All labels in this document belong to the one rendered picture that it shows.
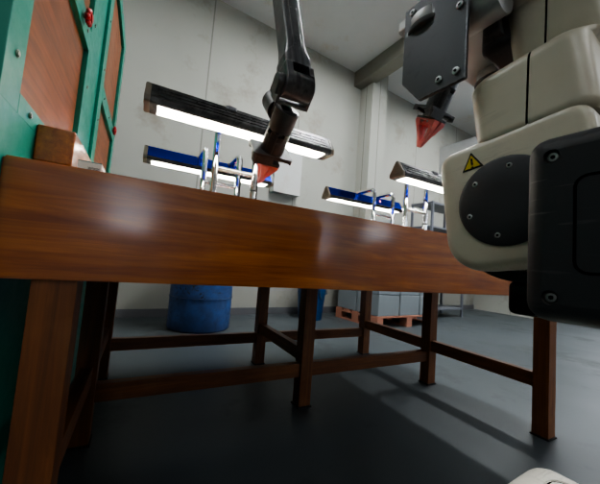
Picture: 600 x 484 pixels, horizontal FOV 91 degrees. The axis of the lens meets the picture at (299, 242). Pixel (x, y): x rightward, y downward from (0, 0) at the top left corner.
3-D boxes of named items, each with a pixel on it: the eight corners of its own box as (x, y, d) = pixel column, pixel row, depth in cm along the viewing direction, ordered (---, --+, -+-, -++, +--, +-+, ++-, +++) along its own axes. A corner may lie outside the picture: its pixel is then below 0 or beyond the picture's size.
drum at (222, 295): (221, 320, 305) (228, 239, 311) (236, 332, 256) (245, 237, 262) (162, 321, 279) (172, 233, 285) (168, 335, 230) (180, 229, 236)
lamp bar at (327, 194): (404, 212, 203) (404, 202, 203) (328, 196, 174) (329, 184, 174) (395, 213, 210) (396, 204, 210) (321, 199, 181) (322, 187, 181)
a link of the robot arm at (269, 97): (280, 74, 59) (317, 87, 63) (267, 55, 66) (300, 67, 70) (262, 130, 66) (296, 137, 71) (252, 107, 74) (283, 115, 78)
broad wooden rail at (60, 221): (563, 297, 127) (564, 254, 128) (-17, 278, 43) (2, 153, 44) (531, 293, 138) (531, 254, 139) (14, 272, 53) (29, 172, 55)
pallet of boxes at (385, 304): (392, 314, 436) (396, 242, 443) (437, 325, 375) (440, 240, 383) (335, 316, 380) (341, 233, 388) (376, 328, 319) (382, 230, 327)
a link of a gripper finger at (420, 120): (404, 142, 85) (419, 108, 82) (420, 149, 89) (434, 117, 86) (422, 147, 80) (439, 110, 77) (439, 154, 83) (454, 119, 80)
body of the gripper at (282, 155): (247, 144, 74) (256, 116, 69) (284, 154, 79) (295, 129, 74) (252, 158, 70) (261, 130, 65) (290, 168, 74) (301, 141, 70)
